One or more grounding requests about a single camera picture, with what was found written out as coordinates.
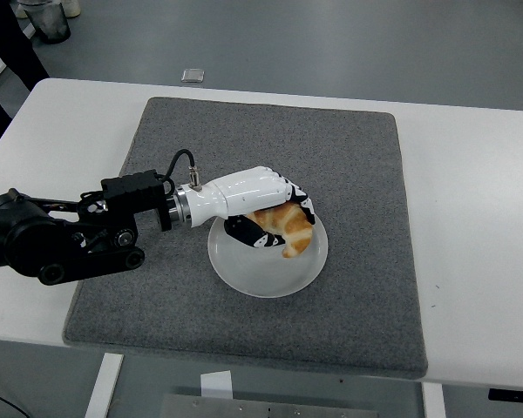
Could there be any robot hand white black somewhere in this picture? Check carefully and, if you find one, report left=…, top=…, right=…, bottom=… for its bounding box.
left=183, top=165, right=318, bottom=250

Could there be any croissant bread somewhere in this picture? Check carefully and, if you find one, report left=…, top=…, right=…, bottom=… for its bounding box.
left=246, top=200, right=313, bottom=259

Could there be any round pale grey plate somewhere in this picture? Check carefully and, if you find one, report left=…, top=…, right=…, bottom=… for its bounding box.
left=207, top=212, right=329, bottom=300

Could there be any small silver floor plate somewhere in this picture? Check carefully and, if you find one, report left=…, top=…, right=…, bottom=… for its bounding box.
left=180, top=67, right=207, bottom=84

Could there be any grey metal plate with screws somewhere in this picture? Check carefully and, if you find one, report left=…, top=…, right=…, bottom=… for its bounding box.
left=159, top=393, right=381, bottom=418

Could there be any grey felt mat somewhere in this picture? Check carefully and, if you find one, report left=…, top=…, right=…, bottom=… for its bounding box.
left=62, top=96, right=430, bottom=380

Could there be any white table leg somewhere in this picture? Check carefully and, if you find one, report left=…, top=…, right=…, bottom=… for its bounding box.
left=83, top=351, right=126, bottom=418
left=420, top=381, right=446, bottom=418

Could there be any dark waste bin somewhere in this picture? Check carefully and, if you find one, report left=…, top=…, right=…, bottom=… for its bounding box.
left=25, top=0, right=71, bottom=44

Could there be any person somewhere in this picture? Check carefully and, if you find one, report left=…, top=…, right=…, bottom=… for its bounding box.
left=0, top=0, right=51, bottom=145

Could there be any black table control panel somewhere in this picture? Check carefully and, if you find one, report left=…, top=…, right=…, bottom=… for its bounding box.
left=487, top=387, right=523, bottom=402

